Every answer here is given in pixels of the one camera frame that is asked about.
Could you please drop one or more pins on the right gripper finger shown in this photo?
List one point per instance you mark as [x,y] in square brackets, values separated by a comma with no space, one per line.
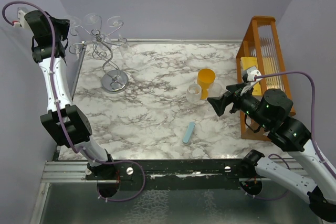
[242,88]
[219,104]

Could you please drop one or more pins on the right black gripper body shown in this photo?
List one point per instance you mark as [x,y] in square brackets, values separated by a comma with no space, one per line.
[248,104]

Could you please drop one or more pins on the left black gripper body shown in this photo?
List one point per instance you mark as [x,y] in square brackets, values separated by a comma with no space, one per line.
[60,29]

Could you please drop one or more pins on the yellow plastic wine glass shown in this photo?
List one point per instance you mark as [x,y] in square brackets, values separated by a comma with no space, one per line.
[205,78]

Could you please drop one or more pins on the clear ribbed wine glass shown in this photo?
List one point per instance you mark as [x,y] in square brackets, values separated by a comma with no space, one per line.
[215,90]

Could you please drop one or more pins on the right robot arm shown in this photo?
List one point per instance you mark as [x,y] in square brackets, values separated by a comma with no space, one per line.
[271,113]

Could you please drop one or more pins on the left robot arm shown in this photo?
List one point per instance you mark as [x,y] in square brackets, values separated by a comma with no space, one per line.
[65,122]

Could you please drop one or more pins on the yellow card in rack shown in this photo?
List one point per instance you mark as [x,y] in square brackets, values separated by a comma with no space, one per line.
[247,62]

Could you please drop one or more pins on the wooden dish rack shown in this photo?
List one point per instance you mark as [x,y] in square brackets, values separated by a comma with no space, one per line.
[261,42]

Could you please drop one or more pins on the chrome wine glass rack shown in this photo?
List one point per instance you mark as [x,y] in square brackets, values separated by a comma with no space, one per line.
[114,79]

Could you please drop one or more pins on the light blue eraser bar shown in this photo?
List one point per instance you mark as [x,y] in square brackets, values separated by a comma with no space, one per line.
[188,134]

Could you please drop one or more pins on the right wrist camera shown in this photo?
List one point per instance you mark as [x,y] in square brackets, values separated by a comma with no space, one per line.
[251,75]

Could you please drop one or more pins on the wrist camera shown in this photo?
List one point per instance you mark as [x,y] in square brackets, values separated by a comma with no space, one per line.
[251,75]
[21,21]

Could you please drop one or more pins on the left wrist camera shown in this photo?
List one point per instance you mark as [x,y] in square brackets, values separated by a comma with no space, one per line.
[21,21]

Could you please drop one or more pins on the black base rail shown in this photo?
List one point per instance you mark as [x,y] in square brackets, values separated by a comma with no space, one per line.
[177,174]

